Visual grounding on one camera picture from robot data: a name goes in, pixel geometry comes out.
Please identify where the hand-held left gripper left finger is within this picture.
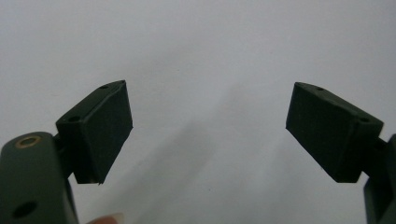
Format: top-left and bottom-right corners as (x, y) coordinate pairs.
(55, 79), (134, 186)

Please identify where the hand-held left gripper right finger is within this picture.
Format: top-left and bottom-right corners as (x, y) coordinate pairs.
(285, 81), (385, 184)

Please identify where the white table mat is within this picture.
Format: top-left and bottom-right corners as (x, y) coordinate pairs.
(0, 0), (396, 224)

